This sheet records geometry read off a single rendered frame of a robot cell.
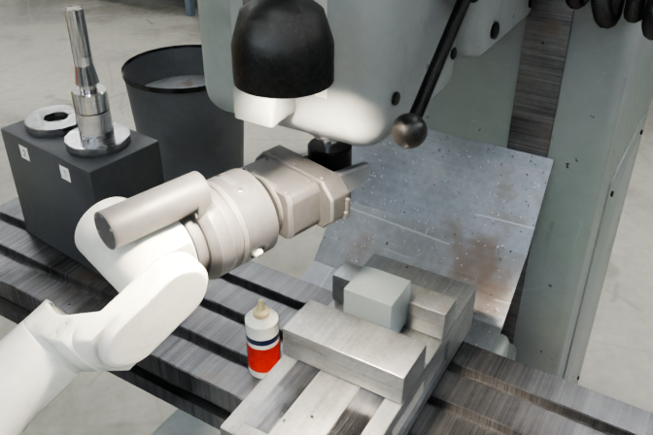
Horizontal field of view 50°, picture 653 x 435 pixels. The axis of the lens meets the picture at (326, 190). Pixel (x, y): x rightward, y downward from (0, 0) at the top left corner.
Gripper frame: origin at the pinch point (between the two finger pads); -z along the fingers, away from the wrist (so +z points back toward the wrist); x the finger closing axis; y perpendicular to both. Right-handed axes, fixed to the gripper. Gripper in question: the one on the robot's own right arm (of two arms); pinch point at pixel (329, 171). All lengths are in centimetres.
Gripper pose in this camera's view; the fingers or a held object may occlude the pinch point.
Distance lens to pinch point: 75.4
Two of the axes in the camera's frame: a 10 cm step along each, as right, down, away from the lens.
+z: -7.2, 3.6, -5.9
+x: -7.0, -3.7, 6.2
